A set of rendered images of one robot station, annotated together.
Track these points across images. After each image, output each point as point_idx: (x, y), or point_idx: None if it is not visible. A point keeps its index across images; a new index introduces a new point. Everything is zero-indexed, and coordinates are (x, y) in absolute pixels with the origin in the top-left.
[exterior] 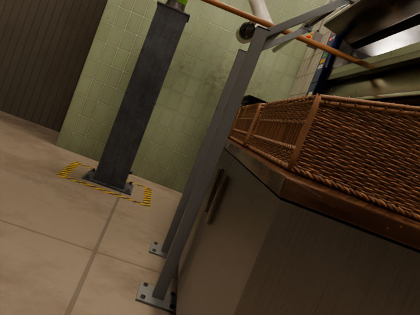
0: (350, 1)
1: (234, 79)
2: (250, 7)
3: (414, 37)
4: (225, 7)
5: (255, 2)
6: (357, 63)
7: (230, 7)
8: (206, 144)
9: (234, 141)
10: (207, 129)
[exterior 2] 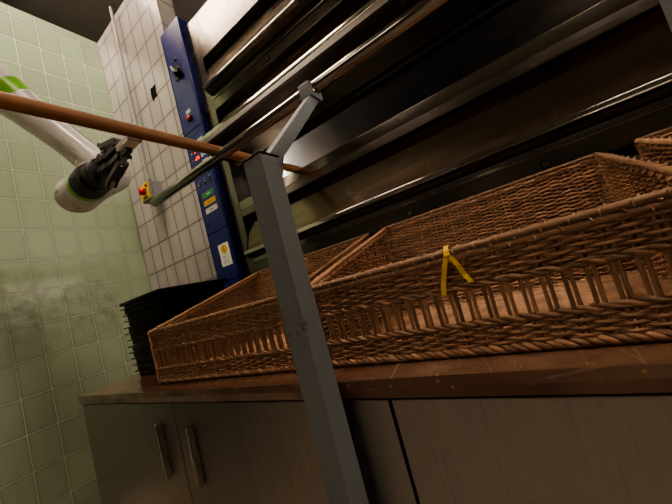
0: None
1: (291, 231)
2: (54, 146)
3: (350, 117)
4: (49, 108)
5: (62, 134)
6: (310, 166)
7: (64, 108)
8: (339, 430)
9: (454, 358)
10: (93, 397)
